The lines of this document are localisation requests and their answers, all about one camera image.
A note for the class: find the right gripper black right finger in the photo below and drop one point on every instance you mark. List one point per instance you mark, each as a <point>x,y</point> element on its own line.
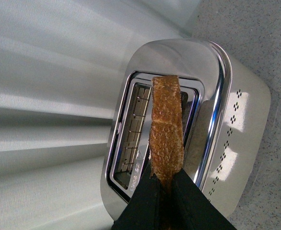
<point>191,209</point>

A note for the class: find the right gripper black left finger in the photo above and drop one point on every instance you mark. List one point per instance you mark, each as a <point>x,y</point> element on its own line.
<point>143,209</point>

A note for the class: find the slice of brown bread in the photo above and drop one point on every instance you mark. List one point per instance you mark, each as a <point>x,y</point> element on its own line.
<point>166,134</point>

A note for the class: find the beige chrome two-slot toaster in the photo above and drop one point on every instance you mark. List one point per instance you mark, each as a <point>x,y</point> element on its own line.
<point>224,105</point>

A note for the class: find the pale grey curtain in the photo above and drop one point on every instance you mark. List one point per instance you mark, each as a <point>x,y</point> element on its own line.
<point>62,63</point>

